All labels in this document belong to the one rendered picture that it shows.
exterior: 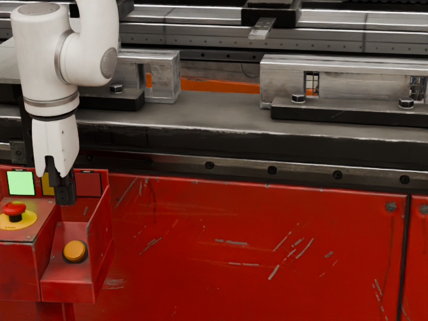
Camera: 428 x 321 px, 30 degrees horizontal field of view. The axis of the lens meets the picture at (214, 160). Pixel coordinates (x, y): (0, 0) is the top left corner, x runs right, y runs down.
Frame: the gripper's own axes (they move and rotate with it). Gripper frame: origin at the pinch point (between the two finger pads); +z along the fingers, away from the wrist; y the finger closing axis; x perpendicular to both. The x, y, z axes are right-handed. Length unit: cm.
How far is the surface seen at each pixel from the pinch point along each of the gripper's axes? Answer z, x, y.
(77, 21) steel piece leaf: -14.5, -7.2, -43.0
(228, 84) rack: 68, 9, -200
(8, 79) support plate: -14.1, -12.1, -14.0
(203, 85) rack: 70, -3, -203
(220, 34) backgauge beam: -5, 20, -62
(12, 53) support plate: -13.0, -16.4, -28.8
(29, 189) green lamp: 5.5, -9.9, -9.6
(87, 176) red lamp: 2.6, 1.1, -9.9
